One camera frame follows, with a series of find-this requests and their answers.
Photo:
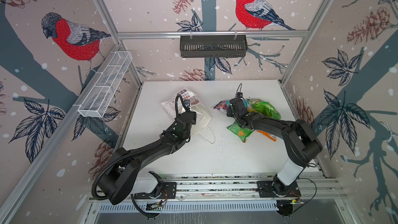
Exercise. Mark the purple Fox's berries candy bag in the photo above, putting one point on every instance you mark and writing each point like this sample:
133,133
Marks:
222,106

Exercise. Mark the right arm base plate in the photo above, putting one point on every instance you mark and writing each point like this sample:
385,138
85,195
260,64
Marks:
272,189

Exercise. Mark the white printed paper bag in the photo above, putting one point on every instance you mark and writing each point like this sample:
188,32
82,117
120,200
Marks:
201,128

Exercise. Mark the green snack bag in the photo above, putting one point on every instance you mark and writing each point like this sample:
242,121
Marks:
263,107
242,133

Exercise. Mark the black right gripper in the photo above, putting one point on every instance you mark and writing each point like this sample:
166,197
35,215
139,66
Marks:
228,112

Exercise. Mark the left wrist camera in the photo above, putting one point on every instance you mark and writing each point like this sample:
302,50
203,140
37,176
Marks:
187,103

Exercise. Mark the black hanging basket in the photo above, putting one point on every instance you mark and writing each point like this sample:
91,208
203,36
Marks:
213,46

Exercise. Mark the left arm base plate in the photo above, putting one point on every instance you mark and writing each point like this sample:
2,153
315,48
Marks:
162,191

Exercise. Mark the teal candy bag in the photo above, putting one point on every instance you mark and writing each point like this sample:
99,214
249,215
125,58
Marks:
245,102

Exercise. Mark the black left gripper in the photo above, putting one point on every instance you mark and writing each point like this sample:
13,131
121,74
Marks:
194,118

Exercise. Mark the aluminium mounting rail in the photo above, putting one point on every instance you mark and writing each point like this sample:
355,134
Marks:
244,186

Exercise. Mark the orange snack bag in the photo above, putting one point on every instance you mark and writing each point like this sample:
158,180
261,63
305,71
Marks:
270,136

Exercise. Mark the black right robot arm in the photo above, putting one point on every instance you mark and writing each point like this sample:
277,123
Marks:
300,140

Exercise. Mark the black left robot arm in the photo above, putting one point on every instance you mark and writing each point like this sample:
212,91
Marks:
117,178

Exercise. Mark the white wire mesh basket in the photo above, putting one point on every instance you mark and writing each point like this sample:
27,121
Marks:
99,97

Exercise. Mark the aluminium frame crossbar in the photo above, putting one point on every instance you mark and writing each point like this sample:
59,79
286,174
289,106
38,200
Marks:
160,35

